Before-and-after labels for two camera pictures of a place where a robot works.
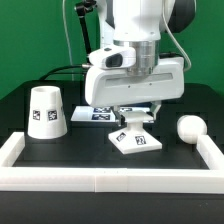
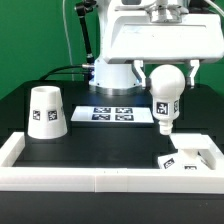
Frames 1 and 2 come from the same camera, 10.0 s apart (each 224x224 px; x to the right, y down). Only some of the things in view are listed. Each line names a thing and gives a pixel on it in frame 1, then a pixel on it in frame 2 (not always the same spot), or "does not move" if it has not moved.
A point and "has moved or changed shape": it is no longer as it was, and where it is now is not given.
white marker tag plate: (102, 113) does not move
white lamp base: (134, 138) → (196, 153)
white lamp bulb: (189, 127) has moved or changed shape
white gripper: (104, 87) → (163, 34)
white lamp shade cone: (46, 113) does not move
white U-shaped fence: (95, 179) does not move
